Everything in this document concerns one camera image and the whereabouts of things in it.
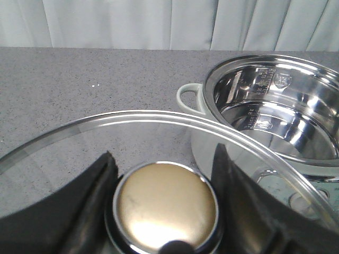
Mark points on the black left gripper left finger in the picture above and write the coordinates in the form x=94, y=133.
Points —
x=67, y=221

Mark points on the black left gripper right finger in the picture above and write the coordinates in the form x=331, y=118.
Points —
x=255, y=222

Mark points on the glass pot lid with knob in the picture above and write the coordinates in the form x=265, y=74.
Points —
x=163, y=200

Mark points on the pale green electric cooking pot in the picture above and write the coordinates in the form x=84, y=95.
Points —
x=288, y=104

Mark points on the white curtain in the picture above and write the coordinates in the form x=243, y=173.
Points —
x=172, y=25

